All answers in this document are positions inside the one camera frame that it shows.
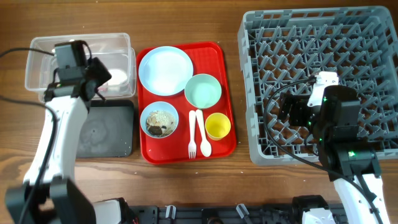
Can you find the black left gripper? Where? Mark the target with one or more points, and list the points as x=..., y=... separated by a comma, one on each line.
x=105, y=75

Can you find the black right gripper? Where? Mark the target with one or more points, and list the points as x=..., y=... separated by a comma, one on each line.
x=299, y=104

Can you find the white napkin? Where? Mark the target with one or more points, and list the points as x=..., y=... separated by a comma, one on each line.
x=118, y=77

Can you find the yellow plastic cup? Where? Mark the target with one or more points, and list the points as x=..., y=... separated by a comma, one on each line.
x=217, y=126

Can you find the large light blue plate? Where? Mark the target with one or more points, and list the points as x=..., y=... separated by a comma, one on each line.
x=164, y=71

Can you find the small light blue bowl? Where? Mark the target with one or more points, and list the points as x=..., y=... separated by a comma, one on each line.
x=158, y=105

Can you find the rice and food scraps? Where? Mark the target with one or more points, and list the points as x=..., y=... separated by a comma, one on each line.
x=160, y=123

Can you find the mint green bowl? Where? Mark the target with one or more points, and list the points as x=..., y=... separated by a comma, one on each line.
x=203, y=91

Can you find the white plastic spoon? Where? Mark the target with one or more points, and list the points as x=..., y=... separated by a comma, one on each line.
x=205, y=145

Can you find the white plastic fork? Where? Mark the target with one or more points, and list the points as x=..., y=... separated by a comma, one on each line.
x=192, y=147

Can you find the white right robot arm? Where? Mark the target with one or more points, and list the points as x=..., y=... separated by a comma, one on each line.
x=351, y=162

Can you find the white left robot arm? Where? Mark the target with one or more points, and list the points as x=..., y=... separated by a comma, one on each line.
x=48, y=193

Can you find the clear plastic waste bin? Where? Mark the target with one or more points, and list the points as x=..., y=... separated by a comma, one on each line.
x=113, y=49

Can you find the black waste tray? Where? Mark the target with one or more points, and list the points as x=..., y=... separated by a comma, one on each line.
x=108, y=130

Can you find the grey dishwasher rack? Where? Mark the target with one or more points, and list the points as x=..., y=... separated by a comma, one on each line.
x=284, y=47

